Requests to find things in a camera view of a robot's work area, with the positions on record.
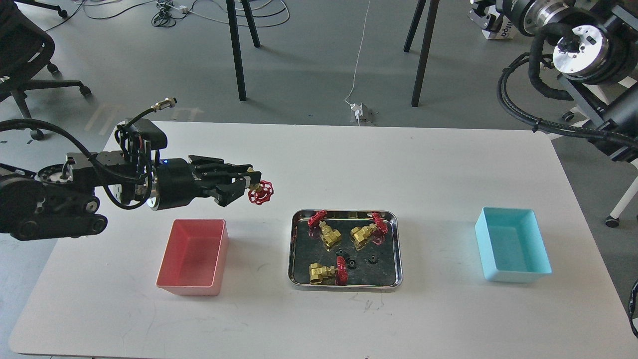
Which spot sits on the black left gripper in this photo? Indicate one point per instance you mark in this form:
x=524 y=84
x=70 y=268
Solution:
x=177 y=182

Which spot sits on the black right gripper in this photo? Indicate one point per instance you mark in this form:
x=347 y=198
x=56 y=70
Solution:
x=491 y=12

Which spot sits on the brass valve red handle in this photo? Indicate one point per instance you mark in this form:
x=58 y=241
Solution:
x=260 y=193

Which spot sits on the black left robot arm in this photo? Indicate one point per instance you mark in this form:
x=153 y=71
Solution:
x=59 y=200

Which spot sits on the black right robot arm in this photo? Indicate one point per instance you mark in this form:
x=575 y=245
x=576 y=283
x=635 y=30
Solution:
x=572 y=49

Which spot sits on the white cardboard box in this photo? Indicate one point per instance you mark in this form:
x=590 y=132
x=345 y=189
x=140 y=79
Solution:
x=501 y=29

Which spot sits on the pink plastic box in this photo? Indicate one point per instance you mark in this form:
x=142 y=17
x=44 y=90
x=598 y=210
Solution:
x=194 y=258

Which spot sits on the brass valve upper middle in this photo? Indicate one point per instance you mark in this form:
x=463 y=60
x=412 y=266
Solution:
x=319 y=229

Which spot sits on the brass valve bottom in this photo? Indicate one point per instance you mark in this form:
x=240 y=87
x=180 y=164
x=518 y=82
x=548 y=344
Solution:
x=319 y=273

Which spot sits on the brass valve upper right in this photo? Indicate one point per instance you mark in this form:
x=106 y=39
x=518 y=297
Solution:
x=362 y=235

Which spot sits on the light blue plastic box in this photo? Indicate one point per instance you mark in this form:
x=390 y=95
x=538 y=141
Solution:
x=511 y=246

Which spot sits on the black table leg right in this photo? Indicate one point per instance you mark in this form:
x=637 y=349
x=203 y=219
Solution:
x=431 y=17

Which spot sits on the metal tray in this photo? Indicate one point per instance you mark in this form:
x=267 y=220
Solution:
x=345 y=250

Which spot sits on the white power adapter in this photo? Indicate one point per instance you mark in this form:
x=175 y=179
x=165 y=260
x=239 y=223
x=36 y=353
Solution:
x=361 y=115

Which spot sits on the black office chair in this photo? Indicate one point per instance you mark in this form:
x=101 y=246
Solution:
x=25 y=49

